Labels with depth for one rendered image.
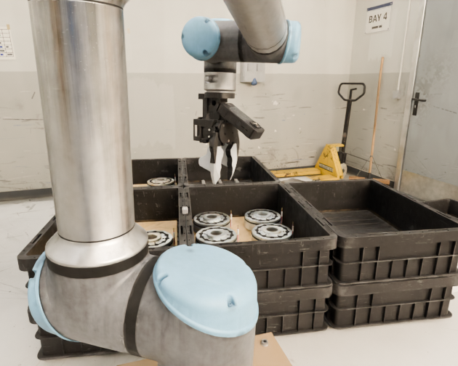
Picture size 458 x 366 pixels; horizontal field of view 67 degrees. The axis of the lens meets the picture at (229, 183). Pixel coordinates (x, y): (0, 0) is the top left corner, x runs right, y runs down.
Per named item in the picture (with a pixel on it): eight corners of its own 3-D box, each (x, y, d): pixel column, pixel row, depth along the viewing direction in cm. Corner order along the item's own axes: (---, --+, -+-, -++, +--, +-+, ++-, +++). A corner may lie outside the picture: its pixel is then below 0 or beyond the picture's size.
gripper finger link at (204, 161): (200, 181, 85) (206, 144, 85) (219, 184, 82) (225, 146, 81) (192, 180, 83) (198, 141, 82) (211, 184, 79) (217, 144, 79)
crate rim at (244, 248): (339, 249, 69) (340, 238, 68) (187, 260, 64) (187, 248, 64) (281, 189, 106) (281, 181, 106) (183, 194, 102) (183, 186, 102)
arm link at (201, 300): (242, 416, 35) (249, 304, 31) (125, 383, 39) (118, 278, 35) (262, 336, 47) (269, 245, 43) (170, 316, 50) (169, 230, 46)
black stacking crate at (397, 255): (464, 279, 76) (475, 232, 72) (336, 290, 71) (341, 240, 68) (368, 213, 113) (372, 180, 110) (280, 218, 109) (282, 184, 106)
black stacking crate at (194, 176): (279, 218, 109) (280, 184, 106) (185, 223, 105) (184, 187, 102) (253, 183, 147) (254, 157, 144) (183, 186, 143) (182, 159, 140)
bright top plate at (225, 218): (230, 226, 91) (230, 224, 91) (192, 227, 91) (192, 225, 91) (229, 213, 101) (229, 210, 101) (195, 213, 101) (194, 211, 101)
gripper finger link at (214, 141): (217, 163, 83) (222, 128, 82) (222, 165, 82) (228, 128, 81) (204, 162, 79) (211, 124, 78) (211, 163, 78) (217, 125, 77)
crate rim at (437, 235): (474, 240, 73) (476, 229, 72) (339, 249, 69) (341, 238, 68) (372, 185, 111) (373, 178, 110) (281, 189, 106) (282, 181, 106)
